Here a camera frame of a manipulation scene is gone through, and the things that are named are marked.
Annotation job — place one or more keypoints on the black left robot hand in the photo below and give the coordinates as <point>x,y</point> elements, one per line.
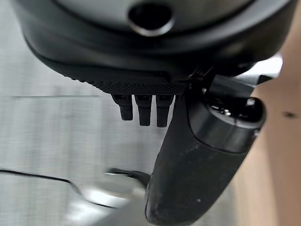
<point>117,47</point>

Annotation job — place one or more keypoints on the light wood cabinet panel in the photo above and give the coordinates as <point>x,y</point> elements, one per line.
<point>279,153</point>

